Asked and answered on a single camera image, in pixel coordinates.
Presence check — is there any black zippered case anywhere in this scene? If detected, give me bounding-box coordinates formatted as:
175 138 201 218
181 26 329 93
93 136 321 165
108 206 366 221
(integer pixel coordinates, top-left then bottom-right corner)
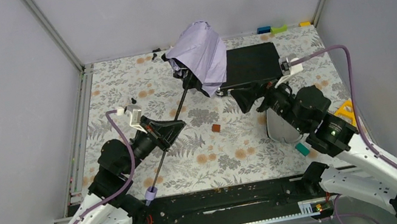
266 109 303 144

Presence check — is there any lilac folding umbrella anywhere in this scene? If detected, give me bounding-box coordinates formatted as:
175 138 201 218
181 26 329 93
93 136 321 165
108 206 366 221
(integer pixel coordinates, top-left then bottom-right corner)
114 16 253 208

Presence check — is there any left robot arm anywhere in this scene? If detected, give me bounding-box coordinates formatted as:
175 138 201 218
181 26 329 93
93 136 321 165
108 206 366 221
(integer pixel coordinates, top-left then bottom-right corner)
68 116 186 224

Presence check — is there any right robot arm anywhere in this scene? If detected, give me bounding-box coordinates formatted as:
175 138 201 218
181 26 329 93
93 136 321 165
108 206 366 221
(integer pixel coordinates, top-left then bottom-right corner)
231 83 397 218

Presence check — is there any black aluminium briefcase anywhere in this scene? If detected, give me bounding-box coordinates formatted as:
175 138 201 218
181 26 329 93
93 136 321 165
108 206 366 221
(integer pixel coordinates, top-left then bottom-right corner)
215 42 282 97

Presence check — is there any red-brown wooden block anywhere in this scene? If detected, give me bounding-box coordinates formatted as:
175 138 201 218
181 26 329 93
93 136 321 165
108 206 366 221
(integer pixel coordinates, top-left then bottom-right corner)
211 124 221 133

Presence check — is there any floral table mat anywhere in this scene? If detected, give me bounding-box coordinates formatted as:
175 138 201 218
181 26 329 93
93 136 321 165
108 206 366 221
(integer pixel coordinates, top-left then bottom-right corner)
59 16 383 214

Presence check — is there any blue block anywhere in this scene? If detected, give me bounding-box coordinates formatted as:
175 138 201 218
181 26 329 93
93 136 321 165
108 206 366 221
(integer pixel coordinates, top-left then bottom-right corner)
256 26 271 34

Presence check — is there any green block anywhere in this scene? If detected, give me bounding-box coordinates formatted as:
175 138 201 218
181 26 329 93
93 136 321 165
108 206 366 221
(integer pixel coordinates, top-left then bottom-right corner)
271 25 288 35

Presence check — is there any teal block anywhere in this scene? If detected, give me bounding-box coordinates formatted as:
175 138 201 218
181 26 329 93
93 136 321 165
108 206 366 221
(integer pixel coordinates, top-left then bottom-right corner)
295 143 310 157

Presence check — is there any yellow block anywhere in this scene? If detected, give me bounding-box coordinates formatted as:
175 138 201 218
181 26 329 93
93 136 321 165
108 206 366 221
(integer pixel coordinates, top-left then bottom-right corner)
298 21 311 27

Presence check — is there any yellow triangular toy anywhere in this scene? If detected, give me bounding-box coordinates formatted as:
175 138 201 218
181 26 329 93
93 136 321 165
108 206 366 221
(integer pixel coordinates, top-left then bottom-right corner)
333 100 357 127

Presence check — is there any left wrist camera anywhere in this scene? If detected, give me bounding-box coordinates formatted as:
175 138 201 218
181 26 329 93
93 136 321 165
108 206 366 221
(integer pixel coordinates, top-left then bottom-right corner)
116 104 146 132

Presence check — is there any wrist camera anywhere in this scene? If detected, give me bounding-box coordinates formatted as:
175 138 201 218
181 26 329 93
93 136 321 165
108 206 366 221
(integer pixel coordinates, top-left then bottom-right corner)
116 104 146 132
274 55 303 89

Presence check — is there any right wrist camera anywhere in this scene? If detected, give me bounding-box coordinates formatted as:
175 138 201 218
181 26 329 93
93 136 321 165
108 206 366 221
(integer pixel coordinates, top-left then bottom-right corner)
274 55 303 89

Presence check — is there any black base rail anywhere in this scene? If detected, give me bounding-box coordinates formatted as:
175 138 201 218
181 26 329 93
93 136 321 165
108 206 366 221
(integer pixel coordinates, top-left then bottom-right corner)
132 174 328 224

